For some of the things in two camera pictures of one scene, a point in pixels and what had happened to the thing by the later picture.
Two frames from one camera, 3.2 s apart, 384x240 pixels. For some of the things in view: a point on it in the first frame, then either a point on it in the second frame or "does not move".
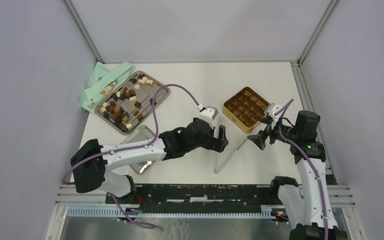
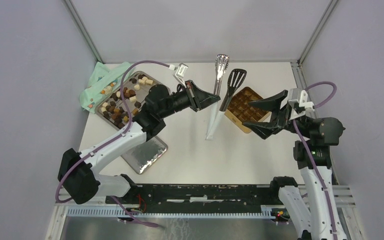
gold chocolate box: (245, 109) does not move
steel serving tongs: (217, 133) → (236, 78)
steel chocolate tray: (124, 107) does not move
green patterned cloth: (107, 76) does not move
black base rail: (239, 195) does not move
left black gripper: (218, 144) → (199, 99)
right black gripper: (259, 139) → (272, 103)
